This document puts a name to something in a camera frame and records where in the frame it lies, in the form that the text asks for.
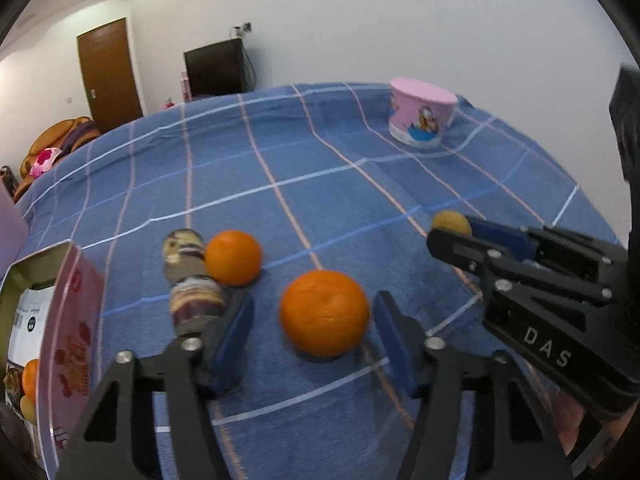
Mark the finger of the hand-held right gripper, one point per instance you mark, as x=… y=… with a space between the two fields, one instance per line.
x=457 y=250
x=505 y=241

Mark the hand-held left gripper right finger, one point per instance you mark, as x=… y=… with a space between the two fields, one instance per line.
x=395 y=340

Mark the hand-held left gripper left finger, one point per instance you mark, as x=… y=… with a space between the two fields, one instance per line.
x=235 y=340

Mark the small yellow-green fruit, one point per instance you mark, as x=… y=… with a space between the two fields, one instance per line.
x=447 y=221
x=28 y=409

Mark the large orange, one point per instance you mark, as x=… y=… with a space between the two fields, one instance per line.
x=322 y=312

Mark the small orange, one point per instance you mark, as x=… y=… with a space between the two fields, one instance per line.
x=232 y=257
x=31 y=379

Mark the round snack cake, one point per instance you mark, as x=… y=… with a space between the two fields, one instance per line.
x=195 y=305
x=182 y=255

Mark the pink tin box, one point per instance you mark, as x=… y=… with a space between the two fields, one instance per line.
x=70 y=355

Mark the blue checked cloth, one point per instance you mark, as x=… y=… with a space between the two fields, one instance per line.
x=350 y=185

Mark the pink cartoon mug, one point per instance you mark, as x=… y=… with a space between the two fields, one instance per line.
x=420 y=110

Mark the white printed booklet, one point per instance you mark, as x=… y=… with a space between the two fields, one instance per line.
x=27 y=320

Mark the dark brown wrinkled fruit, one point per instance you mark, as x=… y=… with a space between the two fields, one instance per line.
x=12 y=385

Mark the purple electric kettle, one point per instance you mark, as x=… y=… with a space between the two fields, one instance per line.
x=11 y=220

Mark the pink bottle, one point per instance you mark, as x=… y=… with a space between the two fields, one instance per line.
x=185 y=87

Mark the purple blanket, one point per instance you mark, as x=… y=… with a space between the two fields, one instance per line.
x=80 y=132

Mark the pink flowered pillow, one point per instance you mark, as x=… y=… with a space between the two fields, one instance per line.
x=44 y=160

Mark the black television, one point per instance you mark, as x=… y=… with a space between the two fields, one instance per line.
x=212 y=67

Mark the brown wooden door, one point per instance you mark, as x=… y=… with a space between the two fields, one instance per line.
x=110 y=75

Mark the white wall socket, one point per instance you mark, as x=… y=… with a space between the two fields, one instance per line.
x=244 y=26

